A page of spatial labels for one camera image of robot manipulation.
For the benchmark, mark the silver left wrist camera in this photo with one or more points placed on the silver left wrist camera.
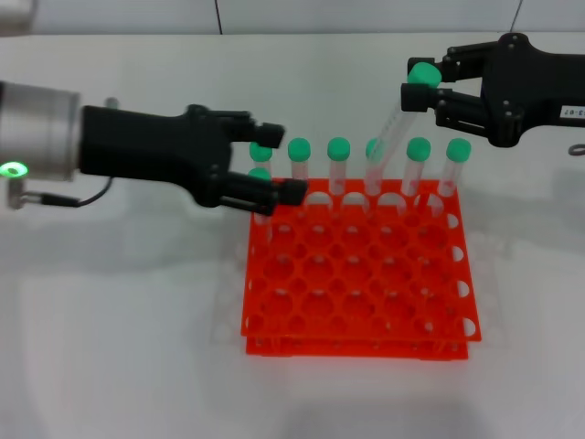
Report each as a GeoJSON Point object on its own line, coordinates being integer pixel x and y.
{"type": "Point", "coordinates": [13, 13]}

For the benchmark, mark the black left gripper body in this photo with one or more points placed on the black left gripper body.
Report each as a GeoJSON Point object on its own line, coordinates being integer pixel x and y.
{"type": "Point", "coordinates": [151, 146]}

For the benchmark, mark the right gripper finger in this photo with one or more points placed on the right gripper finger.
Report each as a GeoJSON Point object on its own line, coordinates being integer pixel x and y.
{"type": "Point", "coordinates": [416, 97]}
{"type": "Point", "coordinates": [466, 61]}

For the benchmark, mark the clear tube green cap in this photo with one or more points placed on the clear tube green cap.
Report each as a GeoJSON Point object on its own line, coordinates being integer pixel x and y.
{"type": "Point", "coordinates": [418, 149]}
{"type": "Point", "coordinates": [370, 148]}
{"type": "Point", "coordinates": [258, 153]}
{"type": "Point", "coordinates": [459, 149]}
{"type": "Point", "coordinates": [338, 149]}
{"type": "Point", "coordinates": [299, 149]}
{"type": "Point", "coordinates": [424, 74]}
{"type": "Point", "coordinates": [259, 174]}

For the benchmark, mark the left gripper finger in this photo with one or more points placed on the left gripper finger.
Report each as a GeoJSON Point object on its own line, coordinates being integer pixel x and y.
{"type": "Point", "coordinates": [272, 135]}
{"type": "Point", "coordinates": [292, 192]}

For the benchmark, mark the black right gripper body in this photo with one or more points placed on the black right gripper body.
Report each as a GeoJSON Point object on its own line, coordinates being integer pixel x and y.
{"type": "Point", "coordinates": [530, 87]}

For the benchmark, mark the orange test tube rack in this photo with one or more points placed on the orange test tube rack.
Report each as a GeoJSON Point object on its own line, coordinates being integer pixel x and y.
{"type": "Point", "coordinates": [320, 345]}

